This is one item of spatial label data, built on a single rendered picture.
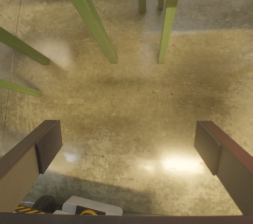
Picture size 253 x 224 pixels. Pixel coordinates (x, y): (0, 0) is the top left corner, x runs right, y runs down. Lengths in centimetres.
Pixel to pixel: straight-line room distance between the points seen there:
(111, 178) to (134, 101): 41
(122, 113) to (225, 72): 57
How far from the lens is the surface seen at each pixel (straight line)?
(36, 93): 108
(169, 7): 55
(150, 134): 93
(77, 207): 93
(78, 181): 104
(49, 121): 17
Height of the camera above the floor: 93
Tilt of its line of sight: 79 degrees down
